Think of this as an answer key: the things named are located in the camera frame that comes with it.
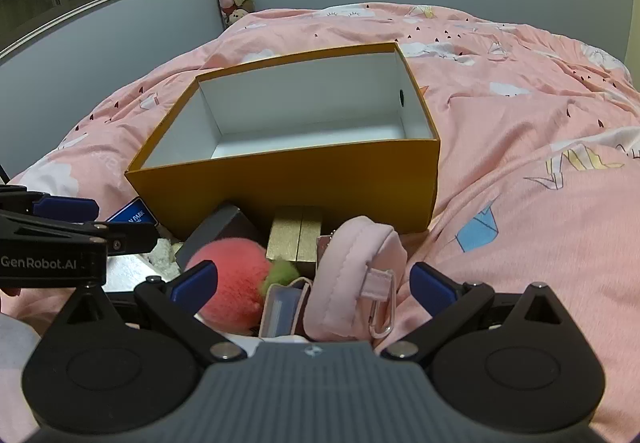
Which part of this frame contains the dark grey box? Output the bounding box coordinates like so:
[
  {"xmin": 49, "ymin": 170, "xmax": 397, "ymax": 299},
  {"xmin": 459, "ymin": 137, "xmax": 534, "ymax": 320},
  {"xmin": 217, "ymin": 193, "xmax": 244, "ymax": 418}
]
[{"xmin": 175, "ymin": 204, "xmax": 266, "ymax": 270}]

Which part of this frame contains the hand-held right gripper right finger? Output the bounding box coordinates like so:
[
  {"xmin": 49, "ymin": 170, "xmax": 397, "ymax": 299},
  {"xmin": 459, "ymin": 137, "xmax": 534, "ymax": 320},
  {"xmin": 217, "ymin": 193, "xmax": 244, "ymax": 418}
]
[{"xmin": 380, "ymin": 262, "xmax": 576, "ymax": 365}]

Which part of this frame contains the pink fluffy strawberry plush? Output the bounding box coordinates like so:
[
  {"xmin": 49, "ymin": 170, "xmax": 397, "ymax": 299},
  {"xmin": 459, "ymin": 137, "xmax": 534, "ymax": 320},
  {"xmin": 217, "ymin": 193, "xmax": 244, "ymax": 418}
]
[{"xmin": 185, "ymin": 239, "xmax": 301, "ymax": 336}]

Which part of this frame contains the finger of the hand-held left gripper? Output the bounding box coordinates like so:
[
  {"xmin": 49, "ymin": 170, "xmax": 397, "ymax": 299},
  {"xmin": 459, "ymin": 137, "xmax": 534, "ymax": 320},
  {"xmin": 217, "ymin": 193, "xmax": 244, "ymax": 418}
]
[
  {"xmin": 0, "ymin": 186, "xmax": 99, "ymax": 225},
  {"xmin": 0, "ymin": 210, "xmax": 162, "ymax": 255}
]

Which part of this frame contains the pink printed blanket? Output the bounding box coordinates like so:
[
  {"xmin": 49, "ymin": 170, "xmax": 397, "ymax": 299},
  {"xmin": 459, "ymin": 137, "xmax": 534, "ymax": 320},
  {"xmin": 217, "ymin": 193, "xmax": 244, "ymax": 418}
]
[{"xmin": 0, "ymin": 3, "xmax": 640, "ymax": 443}]

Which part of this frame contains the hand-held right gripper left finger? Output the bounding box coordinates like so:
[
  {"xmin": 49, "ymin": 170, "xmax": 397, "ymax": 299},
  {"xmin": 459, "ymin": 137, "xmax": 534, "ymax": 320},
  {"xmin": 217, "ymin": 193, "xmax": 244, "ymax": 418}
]
[{"xmin": 52, "ymin": 260, "xmax": 248, "ymax": 365}]

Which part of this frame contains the pink booklet with characters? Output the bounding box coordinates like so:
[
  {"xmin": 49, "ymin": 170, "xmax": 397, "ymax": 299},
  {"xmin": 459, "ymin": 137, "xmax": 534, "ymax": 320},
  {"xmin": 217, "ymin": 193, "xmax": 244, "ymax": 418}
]
[{"xmin": 259, "ymin": 277, "xmax": 315, "ymax": 339}]

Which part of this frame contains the orange cardboard box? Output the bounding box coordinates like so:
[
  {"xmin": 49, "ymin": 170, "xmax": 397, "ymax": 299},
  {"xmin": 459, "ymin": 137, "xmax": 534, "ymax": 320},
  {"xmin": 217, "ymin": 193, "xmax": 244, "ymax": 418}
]
[{"xmin": 124, "ymin": 42, "xmax": 441, "ymax": 242}]

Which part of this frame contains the pink pouch with carabiner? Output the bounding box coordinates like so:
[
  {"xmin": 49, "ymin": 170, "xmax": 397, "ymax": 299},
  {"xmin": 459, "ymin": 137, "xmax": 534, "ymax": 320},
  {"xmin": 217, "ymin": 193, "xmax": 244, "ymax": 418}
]
[{"xmin": 302, "ymin": 216, "xmax": 408, "ymax": 343}]

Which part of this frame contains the gold box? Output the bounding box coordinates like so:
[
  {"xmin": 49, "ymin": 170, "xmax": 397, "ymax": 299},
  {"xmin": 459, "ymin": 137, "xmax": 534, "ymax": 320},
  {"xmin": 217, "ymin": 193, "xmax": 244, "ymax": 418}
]
[{"xmin": 266, "ymin": 206, "xmax": 323, "ymax": 276}]

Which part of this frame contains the blue card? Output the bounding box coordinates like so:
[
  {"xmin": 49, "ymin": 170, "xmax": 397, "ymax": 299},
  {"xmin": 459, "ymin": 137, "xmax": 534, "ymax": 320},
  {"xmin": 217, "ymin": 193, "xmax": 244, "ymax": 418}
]
[{"xmin": 106, "ymin": 197, "xmax": 160, "ymax": 230}]

